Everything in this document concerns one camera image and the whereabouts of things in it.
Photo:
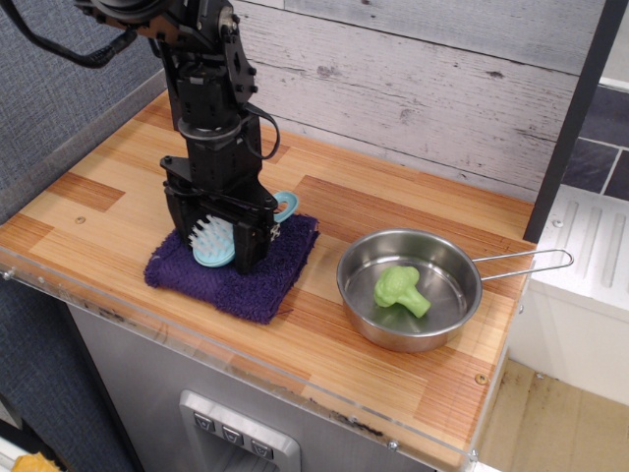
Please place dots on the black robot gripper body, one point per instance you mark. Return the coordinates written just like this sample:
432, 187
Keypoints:
222, 169

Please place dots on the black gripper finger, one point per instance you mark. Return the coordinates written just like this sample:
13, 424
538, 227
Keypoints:
185, 212
251, 241

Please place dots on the light blue toy brush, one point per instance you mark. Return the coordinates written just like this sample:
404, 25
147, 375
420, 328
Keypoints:
212, 239

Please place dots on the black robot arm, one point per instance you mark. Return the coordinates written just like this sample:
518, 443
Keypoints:
209, 78

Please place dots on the purple terry rag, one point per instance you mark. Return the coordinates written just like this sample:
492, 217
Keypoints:
255, 296

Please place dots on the green toy broccoli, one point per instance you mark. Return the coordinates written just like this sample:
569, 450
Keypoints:
398, 285

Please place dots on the small steel pan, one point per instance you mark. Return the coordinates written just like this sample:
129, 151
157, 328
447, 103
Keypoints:
449, 279

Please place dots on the clear acrylic edge guard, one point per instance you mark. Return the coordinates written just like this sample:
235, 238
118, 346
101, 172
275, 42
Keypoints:
144, 362

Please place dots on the grey dispenser button panel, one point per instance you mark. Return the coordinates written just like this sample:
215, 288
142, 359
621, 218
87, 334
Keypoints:
222, 439

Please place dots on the yellow object at corner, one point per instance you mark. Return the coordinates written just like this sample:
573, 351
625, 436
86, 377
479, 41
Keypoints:
34, 463

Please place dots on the white toy sink drainboard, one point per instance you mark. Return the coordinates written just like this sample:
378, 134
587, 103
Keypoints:
586, 239

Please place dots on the dark right upright post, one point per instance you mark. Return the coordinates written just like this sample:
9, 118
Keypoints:
605, 34

